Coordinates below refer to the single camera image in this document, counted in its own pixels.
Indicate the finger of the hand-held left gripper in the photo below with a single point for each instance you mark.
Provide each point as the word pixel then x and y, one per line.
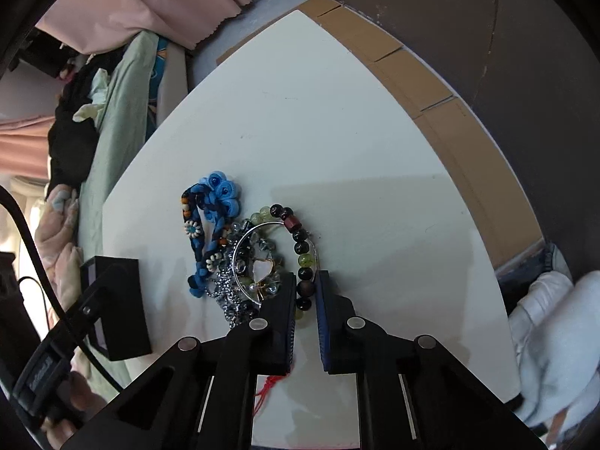
pixel 91 307

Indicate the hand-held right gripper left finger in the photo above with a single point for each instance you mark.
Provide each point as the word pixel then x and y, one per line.
pixel 289 323

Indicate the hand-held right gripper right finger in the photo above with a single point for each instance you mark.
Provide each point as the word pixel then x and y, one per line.
pixel 323 321

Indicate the silver bangle with heart charm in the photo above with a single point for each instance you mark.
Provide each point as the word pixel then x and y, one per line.
pixel 263 269

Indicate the person's left hand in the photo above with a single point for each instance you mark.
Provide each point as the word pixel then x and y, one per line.
pixel 86 396

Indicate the pink fleece blanket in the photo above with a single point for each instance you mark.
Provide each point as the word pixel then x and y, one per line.
pixel 61 243

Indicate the black clothing pile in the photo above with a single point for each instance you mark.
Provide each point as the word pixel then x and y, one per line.
pixel 72 145

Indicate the pink window curtain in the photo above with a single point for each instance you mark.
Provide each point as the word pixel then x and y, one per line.
pixel 23 145

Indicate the green bed sheet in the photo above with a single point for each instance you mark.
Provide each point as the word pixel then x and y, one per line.
pixel 122 122

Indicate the white table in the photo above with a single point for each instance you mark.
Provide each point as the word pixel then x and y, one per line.
pixel 304 126

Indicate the brown cardboard sheet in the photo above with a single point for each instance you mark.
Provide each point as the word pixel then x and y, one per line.
pixel 323 4
pixel 365 33
pixel 487 183
pixel 412 82

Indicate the pale green cloth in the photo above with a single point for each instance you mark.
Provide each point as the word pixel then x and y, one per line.
pixel 93 91

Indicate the blue jeans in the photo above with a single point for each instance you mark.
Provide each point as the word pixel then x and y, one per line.
pixel 534 262

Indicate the white pillow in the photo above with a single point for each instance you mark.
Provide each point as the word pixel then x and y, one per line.
pixel 558 337

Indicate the patterned mattress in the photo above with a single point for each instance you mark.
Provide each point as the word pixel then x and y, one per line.
pixel 159 70

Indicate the wide pink curtain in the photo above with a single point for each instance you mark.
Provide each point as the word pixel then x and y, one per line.
pixel 154 0

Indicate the dark wooden wardrobe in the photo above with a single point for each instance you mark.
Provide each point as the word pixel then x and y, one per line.
pixel 515 56

